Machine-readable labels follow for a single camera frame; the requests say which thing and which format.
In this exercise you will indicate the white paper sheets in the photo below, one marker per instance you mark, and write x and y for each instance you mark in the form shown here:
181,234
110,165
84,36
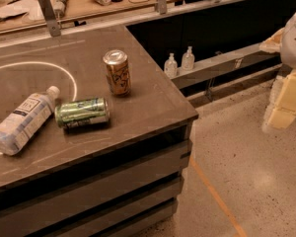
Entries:
17,8

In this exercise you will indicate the right sanitizer bottle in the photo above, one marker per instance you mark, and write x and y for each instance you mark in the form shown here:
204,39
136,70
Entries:
188,60

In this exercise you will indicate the clear plastic water bottle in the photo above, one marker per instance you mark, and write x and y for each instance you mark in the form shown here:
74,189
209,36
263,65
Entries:
22,123

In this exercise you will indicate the dark counter cabinet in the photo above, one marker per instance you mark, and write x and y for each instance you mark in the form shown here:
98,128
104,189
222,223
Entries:
101,180

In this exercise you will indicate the sanitizer bottle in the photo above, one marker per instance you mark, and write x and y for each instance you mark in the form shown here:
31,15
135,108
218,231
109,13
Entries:
171,66
188,60

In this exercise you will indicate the orange soda can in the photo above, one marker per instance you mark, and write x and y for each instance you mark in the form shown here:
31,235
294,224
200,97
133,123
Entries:
118,76

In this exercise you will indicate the green soda can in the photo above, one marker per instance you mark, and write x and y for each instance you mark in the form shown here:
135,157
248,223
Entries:
81,113

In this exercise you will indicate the left sanitizer bottle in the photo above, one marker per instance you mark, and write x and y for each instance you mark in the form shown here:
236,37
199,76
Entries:
171,66

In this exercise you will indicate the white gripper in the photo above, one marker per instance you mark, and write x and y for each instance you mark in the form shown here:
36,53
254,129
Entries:
294,39

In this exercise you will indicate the left metal bracket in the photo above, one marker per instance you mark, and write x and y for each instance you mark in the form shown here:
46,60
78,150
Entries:
49,16

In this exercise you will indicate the dark cylindrical tool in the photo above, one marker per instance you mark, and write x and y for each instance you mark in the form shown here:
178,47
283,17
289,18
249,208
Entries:
59,8

